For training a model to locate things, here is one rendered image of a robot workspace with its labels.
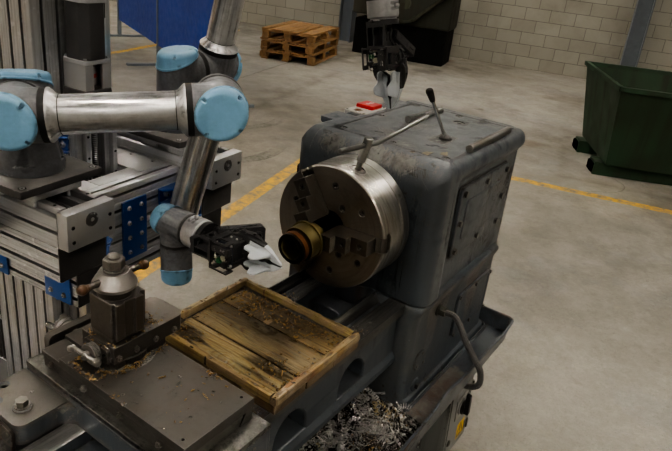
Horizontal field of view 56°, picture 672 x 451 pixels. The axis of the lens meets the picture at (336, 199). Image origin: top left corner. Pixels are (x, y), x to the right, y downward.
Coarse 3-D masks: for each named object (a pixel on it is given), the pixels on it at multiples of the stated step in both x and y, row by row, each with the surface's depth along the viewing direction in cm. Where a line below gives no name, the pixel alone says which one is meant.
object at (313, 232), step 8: (296, 224) 146; (304, 224) 144; (312, 224) 144; (288, 232) 142; (296, 232) 141; (304, 232) 142; (312, 232) 143; (320, 232) 146; (280, 240) 143; (288, 240) 145; (296, 240) 140; (304, 240) 141; (312, 240) 142; (320, 240) 144; (280, 248) 144; (288, 248) 145; (296, 248) 147; (304, 248) 140; (312, 248) 142; (320, 248) 144; (288, 256) 144; (296, 256) 144; (304, 256) 141; (312, 256) 144
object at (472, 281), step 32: (480, 256) 196; (352, 288) 174; (448, 288) 176; (480, 288) 204; (416, 320) 165; (448, 320) 188; (480, 320) 218; (416, 352) 173; (448, 352) 198; (384, 384) 176; (416, 384) 178; (416, 448) 209
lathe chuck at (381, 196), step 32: (352, 160) 153; (288, 192) 158; (352, 192) 146; (384, 192) 148; (288, 224) 161; (320, 224) 158; (352, 224) 149; (384, 224) 144; (320, 256) 157; (352, 256) 151; (384, 256) 148
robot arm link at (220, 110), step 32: (0, 96) 122; (32, 96) 125; (64, 96) 129; (96, 96) 130; (128, 96) 131; (160, 96) 132; (192, 96) 132; (224, 96) 131; (0, 128) 123; (32, 128) 124; (64, 128) 129; (96, 128) 130; (128, 128) 132; (160, 128) 134; (192, 128) 134; (224, 128) 134
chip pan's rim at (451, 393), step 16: (496, 320) 218; (512, 320) 214; (448, 368) 195; (432, 384) 187; (464, 384) 190; (384, 400) 176; (416, 400) 179; (448, 400) 180; (432, 416) 171; (416, 432) 160; (400, 448) 154
